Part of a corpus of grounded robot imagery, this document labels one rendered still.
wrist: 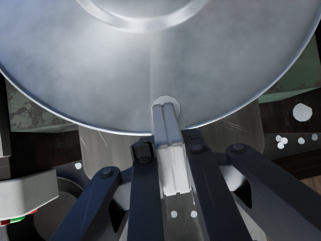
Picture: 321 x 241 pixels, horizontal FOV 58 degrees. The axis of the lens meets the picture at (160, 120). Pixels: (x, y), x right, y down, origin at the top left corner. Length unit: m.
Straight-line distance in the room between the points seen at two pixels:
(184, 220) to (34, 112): 0.75
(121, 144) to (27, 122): 0.20
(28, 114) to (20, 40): 0.16
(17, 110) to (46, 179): 0.14
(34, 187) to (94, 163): 0.24
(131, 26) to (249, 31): 0.09
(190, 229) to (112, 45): 0.88
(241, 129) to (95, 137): 0.11
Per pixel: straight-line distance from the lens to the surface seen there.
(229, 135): 0.23
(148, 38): 0.23
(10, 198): 0.43
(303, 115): 0.39
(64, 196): 1.08
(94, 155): 0.23
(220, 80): 0.23
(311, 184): 0.73
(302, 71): 0.40
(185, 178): 0.15
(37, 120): 0.39
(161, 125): 0.17
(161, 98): 0.22
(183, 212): 1.03
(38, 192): 0.47
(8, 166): 0.44
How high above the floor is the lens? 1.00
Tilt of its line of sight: 87 degrees down
